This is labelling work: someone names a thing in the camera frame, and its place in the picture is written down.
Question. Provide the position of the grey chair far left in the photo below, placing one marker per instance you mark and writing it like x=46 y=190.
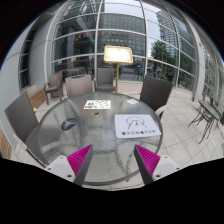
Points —
x=54 y=85

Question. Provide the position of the grey wicker chair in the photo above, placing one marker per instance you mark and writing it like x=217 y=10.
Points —
x=25 y=125
x=155 y=93

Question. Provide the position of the folding metal table right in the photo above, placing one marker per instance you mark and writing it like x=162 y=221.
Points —
x=209 y=113

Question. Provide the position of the round glass table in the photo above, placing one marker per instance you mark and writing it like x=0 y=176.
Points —
x=113 y=158

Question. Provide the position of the wooden bench left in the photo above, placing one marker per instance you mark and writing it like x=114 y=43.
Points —
x=36 y=96

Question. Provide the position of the grey wicker chair left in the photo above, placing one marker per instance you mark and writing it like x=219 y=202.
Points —
x=25 y=125

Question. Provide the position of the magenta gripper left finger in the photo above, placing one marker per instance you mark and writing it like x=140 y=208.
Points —
x=73 y=167

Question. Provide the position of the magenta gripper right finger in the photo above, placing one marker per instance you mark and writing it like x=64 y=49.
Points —
x=153 y=167

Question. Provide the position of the colourful menu card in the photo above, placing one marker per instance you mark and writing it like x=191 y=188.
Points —
x=97 y=104

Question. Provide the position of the grey wicker chair right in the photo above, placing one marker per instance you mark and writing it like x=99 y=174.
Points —
x=155 y=93

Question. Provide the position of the grey chair far centre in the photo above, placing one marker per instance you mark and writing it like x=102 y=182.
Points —
x=104 y=80

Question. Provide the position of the gold menu stand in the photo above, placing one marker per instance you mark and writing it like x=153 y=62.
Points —
x=118 y=55

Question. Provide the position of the grey chair behind table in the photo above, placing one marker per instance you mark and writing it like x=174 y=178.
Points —
x=78 y=85

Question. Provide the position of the white printed mouse pad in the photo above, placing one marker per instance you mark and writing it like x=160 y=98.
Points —
x=135 y=126

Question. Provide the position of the brown table centre cap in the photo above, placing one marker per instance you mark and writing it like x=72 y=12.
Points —
x=96 y=113

